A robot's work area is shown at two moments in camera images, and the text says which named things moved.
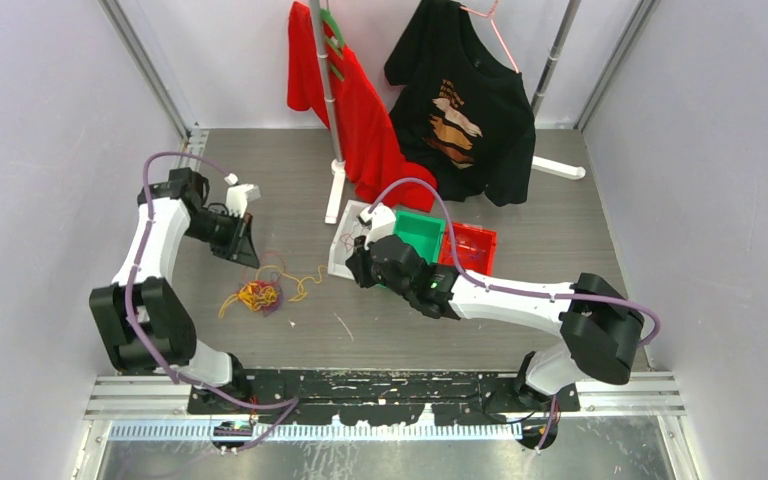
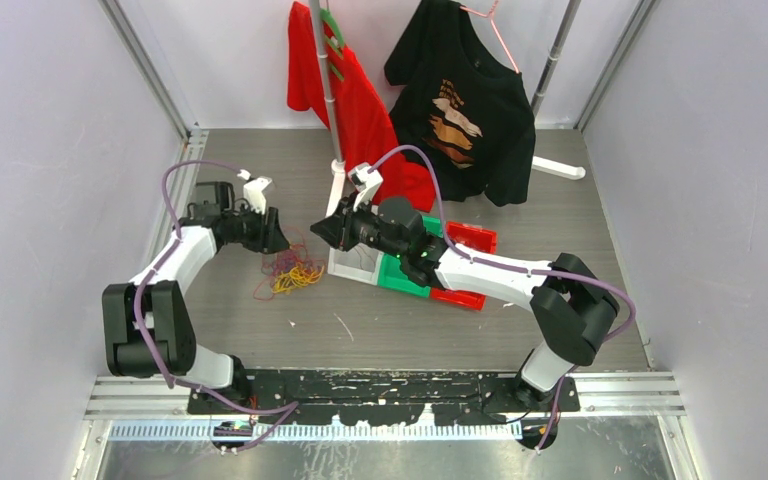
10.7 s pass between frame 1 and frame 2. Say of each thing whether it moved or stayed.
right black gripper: moved
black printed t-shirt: stayed
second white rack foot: stayed
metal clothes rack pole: stayed
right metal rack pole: stayed
